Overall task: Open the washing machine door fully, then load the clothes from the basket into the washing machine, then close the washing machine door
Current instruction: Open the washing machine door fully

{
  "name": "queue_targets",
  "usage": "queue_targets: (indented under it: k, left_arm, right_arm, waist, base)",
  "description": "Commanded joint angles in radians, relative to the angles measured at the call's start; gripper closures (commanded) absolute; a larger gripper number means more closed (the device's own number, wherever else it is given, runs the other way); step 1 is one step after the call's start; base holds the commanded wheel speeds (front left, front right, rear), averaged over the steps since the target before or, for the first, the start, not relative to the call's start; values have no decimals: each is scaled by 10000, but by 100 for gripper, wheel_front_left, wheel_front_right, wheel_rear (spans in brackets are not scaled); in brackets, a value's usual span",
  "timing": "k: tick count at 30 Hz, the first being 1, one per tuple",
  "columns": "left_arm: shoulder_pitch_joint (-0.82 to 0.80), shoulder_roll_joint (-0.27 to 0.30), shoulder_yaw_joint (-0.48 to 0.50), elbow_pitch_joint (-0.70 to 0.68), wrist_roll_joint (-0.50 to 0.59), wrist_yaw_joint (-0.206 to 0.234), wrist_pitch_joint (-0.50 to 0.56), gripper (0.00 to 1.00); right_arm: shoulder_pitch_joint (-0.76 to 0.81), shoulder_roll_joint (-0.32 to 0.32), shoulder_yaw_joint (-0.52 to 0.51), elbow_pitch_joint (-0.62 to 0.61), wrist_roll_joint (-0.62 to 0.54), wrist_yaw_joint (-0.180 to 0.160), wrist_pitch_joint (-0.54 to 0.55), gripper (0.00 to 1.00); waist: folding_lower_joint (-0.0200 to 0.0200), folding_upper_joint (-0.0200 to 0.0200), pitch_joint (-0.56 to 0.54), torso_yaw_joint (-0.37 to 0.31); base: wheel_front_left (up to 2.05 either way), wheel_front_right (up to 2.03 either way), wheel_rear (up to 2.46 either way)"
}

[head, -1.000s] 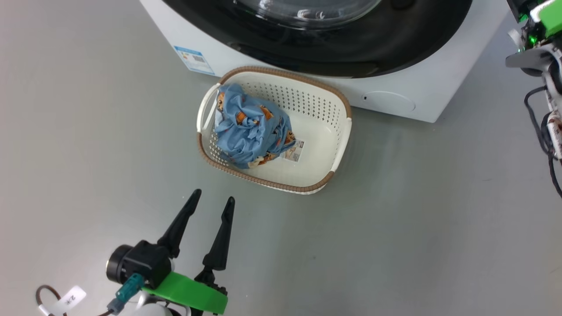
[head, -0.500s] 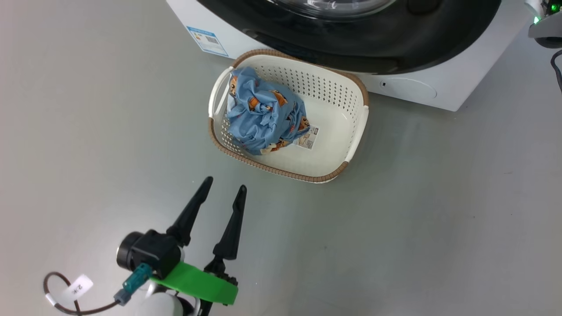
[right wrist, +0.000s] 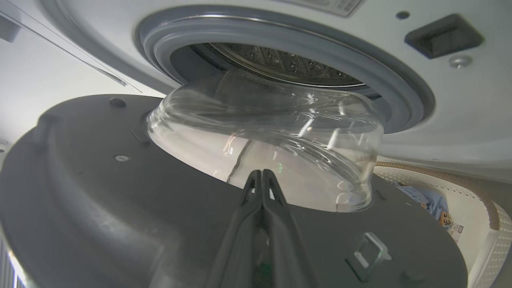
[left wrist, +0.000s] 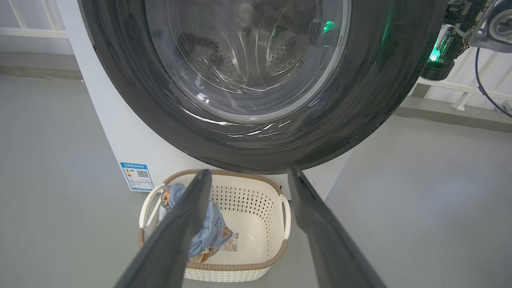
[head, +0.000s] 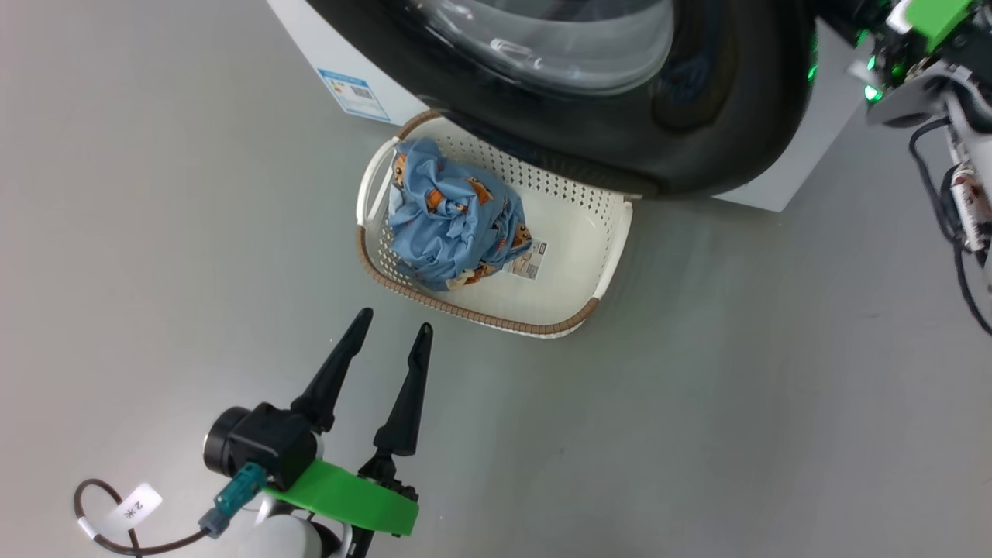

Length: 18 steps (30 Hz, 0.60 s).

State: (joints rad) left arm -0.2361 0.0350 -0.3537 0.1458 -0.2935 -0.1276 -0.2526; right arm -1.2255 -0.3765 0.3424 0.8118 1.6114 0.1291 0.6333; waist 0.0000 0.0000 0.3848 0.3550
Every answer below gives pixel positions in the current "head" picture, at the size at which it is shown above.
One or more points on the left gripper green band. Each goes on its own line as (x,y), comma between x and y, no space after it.
(349,496)

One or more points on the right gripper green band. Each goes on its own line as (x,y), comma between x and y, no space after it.
(934,19)

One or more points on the black round glass washer door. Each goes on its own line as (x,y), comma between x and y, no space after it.
(736,116)

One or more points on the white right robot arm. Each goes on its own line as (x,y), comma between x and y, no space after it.
(969,155)

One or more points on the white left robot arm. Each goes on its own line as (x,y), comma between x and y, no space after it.
(283,542)

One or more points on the white front-load washing machine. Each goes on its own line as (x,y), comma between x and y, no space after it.
(806,139)

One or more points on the product sticker in basket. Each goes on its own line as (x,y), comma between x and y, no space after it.
(528,262)

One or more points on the cream basket with brown rim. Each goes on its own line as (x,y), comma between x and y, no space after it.
(573,256)

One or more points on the blue white energy label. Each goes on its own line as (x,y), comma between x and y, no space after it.
(353,93)

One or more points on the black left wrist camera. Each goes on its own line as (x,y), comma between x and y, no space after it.
(267,442)

